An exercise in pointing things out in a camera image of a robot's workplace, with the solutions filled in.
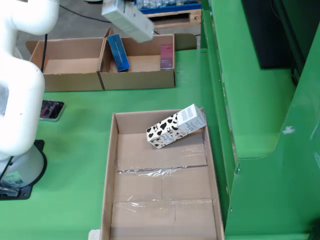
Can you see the blue plastic crate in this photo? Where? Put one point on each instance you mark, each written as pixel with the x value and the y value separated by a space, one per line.
pixel 175 5

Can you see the smartphone with green case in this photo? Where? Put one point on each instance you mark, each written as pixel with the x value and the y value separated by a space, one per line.
pixel 51 110

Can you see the pink carton box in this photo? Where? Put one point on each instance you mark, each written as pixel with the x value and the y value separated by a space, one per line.
pixel 167 57

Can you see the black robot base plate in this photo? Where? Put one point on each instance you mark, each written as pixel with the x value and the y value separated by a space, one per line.
pixel 27 192

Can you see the white foam block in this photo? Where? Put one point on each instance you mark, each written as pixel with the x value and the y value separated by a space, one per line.
pixel 94 235

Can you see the large shallow cardboard tray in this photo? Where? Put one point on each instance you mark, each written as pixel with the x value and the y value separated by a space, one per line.
pixel 162 220

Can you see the blue carton box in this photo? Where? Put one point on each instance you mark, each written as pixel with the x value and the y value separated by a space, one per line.
pixel 118 52

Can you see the plain white carton box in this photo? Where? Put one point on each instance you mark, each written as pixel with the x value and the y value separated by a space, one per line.
pixel 130 20

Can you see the cow print hand cream box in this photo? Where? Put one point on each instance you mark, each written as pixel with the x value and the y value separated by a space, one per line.
pixel 170 130

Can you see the empty cardboard box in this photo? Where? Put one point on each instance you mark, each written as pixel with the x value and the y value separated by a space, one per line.
pixel 72 65

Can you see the wooden pallet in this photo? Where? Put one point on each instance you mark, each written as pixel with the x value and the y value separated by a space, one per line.
pixel 180 21

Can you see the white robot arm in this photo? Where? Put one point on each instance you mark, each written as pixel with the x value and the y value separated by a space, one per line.
pixel 20 87

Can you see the green metal shelf unit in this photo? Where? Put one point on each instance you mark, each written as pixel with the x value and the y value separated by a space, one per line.
pixel 262 125

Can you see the black monitor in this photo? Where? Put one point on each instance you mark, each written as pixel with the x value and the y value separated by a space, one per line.
pixel 270 32

